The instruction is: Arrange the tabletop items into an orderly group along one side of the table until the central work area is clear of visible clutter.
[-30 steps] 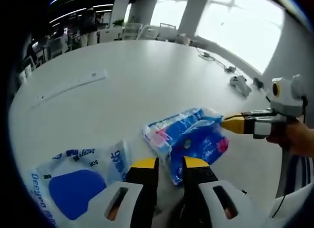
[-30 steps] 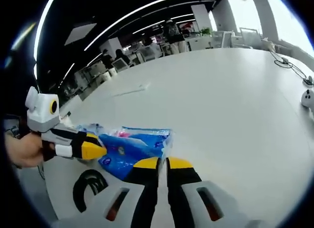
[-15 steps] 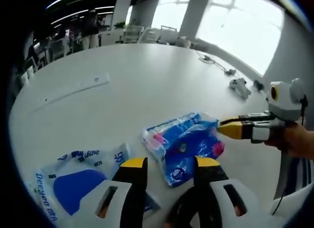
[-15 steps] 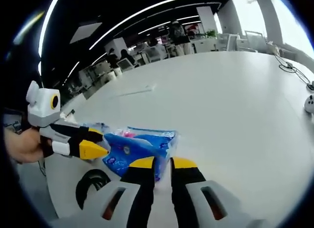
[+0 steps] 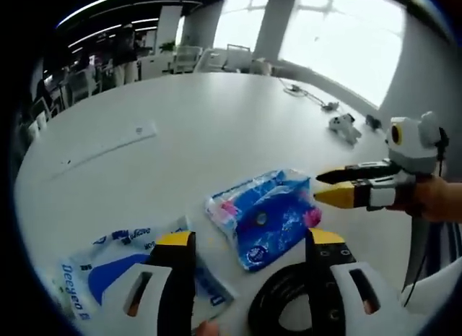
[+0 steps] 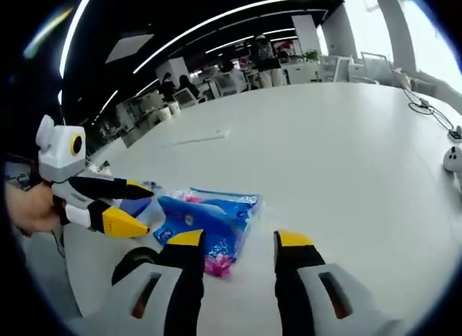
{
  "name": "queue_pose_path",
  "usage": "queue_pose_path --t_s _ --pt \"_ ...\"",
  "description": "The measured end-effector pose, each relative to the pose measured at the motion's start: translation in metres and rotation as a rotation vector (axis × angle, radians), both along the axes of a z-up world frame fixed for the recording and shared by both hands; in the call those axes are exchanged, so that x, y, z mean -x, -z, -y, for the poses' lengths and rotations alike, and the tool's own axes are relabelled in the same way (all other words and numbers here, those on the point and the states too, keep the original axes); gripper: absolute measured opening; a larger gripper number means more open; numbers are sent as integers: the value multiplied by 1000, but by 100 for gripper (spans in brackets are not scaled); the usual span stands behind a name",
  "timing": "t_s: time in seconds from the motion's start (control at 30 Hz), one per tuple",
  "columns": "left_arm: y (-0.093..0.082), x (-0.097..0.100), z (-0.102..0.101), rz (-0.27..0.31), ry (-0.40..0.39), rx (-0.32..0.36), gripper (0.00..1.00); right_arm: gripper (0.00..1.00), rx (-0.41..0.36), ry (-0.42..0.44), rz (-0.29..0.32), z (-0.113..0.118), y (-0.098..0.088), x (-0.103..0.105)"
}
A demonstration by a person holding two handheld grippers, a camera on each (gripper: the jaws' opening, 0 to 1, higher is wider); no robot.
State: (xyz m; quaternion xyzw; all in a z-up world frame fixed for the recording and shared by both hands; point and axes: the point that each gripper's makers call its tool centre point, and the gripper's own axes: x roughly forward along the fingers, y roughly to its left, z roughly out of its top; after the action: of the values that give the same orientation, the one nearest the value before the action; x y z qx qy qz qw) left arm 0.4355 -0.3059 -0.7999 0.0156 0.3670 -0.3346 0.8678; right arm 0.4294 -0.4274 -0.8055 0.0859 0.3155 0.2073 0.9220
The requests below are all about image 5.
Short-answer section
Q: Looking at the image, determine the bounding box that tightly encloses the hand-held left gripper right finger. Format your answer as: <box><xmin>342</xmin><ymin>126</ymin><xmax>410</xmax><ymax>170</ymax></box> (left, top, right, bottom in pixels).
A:
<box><xmin>304</xmin><ymin>227</ymin><xmax>407</xmax><ymax>336</ymax></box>

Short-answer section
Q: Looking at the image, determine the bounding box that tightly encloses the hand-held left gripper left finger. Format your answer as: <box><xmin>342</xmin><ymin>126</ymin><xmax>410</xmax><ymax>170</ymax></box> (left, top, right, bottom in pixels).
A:
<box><xmin>99</xmin><ymin>231</ymin><xmax>199</xmax><ymax>336</ymax></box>

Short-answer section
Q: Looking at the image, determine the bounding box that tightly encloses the blue tissue pack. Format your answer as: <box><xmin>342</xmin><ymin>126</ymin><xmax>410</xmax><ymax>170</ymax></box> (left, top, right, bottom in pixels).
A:
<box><xmin>204</xmin><ymin>166</ymin><xmax>323</xmax><ymax>274</ymax></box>

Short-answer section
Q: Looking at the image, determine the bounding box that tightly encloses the blue sponge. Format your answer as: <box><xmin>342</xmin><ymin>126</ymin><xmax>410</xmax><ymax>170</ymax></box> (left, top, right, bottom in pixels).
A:
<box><xmin>59</xmin><ymin>215</ymin><xmax>235</xmax><ymax>322</ymax></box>

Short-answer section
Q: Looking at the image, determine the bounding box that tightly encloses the person's right hand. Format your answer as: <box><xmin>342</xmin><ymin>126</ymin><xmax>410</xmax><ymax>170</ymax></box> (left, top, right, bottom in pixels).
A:
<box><xmin>388</xmin><ymin>175</ymin><xmax>462</xmax><ymax>221</ymax></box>

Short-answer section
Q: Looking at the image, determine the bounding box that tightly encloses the person's left hand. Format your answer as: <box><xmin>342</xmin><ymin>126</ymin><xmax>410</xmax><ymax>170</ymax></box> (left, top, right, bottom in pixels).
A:
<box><xmin>194</xmin><ymin>320</ymin><xmax>221</xmax><ymax>336</ymax></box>

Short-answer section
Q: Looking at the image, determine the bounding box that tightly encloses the striped cloth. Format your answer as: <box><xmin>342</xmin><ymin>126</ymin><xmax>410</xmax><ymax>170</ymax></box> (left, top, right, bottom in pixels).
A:
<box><xmin>429</xmin><ymin>220</ymin><xmax>462</xmax><ymax>279</ymax></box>

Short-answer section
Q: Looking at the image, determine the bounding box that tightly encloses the long ceiling light strip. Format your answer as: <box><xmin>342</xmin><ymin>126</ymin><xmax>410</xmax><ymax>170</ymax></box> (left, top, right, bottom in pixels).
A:
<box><xmin>56</xmin><ymin>0</ymin><xmax>225</xmax><ymax>28</ymax></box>

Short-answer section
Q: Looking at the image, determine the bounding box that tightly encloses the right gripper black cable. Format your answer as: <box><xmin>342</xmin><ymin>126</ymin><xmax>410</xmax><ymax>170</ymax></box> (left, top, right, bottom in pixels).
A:
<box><xmin>402</xmin><ymin>126</ymin><xmax>450</xmax><ymax>308</ymax></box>

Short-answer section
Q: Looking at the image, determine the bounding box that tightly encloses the white charging cable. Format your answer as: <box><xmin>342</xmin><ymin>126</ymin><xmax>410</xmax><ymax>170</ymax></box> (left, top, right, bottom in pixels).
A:
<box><xmin>279</xmin><ymin>79</ymin><xmax>342</xmax><ymax>113</ymax></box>

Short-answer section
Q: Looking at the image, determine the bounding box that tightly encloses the white table cable cover strip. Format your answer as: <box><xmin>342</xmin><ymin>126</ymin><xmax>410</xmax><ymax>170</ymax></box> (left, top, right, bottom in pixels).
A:
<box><xmin>46</xmin><ymin>119</ymin><xmax>160</xmax><ymax>178</ymax></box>

